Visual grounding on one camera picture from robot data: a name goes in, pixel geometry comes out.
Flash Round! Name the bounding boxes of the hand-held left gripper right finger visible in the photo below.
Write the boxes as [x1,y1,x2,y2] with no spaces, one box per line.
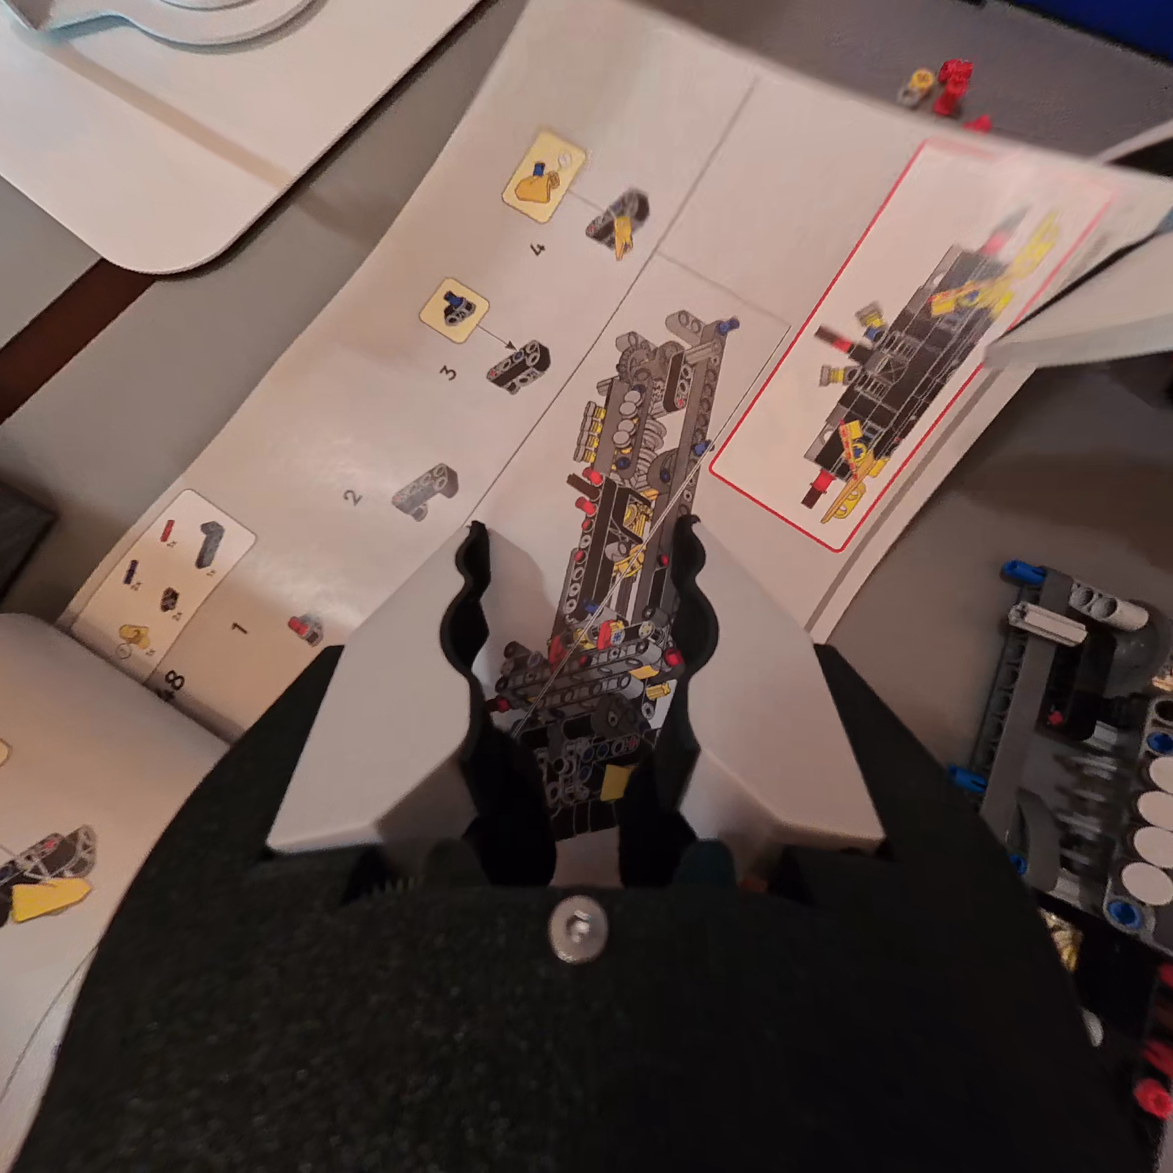
[672,512,887,855]

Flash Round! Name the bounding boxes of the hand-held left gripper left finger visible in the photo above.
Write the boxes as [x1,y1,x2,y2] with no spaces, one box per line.
[266,520,495,853]

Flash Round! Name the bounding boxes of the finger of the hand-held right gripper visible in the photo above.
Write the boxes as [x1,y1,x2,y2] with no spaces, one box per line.
[983,233,1173,371]

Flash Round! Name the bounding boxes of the partly built lego chassis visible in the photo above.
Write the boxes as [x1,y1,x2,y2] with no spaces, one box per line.
[953,558,1173,1142]

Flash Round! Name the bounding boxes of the small red yellow lego cluster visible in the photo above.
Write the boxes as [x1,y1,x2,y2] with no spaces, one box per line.
[897,57,997,135]

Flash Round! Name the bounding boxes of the lego instruction booklet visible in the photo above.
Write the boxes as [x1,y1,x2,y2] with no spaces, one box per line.
[0,0,1173,1100]

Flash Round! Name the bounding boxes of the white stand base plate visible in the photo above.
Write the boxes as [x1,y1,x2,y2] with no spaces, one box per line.
[0,0,485,276]

